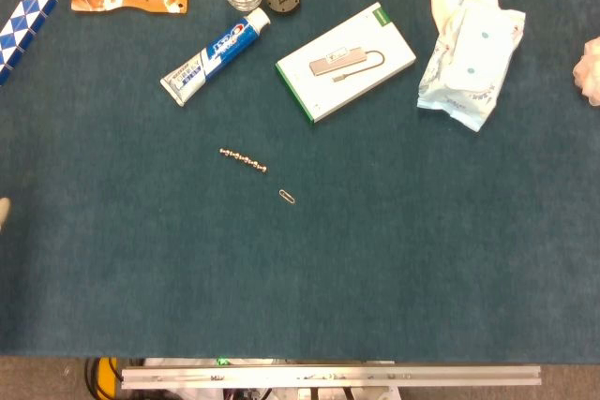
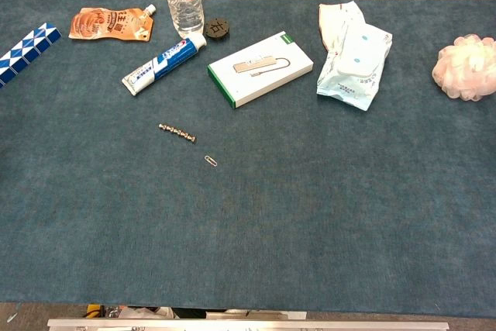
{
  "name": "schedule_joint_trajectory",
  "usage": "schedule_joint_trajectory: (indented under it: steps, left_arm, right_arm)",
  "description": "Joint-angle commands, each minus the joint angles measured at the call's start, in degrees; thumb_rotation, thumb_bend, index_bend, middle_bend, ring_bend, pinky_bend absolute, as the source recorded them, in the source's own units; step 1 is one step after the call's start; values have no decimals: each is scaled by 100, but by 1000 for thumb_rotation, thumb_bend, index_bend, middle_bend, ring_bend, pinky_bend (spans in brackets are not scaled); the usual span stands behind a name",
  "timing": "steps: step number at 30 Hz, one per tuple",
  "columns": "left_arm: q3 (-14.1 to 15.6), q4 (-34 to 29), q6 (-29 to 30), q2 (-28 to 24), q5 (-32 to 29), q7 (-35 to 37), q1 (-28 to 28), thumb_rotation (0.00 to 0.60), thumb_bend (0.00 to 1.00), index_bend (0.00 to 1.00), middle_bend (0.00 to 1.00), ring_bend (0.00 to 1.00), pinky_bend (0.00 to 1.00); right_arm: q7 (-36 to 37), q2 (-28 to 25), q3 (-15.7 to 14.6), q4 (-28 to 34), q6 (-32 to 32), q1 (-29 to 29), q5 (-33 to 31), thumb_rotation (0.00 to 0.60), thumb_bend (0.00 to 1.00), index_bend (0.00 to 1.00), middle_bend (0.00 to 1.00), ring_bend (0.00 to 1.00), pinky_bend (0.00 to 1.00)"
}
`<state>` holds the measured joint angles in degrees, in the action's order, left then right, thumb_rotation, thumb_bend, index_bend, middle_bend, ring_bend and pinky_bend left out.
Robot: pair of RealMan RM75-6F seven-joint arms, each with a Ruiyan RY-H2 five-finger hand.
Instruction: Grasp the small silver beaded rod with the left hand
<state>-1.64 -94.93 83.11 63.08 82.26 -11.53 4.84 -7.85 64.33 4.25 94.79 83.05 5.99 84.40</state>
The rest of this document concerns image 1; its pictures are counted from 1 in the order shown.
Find small bead chain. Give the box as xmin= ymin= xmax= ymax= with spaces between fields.
xmin=218 ymin=147 xmax=269 ymax=174

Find blue white snake puzzle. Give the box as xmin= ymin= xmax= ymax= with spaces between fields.
xmin=0 ymin=0 xmax=59 ymax=87

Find blue white toothpaste tube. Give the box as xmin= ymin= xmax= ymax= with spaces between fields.
xmin=159 ymin=7 xmax=272 ymax=107

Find green table mat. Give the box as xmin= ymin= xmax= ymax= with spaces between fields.
xmin=0 ymin=0 xmax=600 ymax=364

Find white USB hub box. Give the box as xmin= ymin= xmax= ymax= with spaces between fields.
xmin=275 ymin=1 xmax=417 ymax=125

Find white wet wipes pack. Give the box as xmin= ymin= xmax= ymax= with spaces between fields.
xmin=416 ymin=0 xmax=527 ymax=133

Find yellow black cable bundle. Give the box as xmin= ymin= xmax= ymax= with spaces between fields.
xmin=83 ymin=357 xmax=124 ymax=400

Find aluminium profile rail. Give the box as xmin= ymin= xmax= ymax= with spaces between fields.
xmin=121 ymin=364 xmax=543 ymax=390

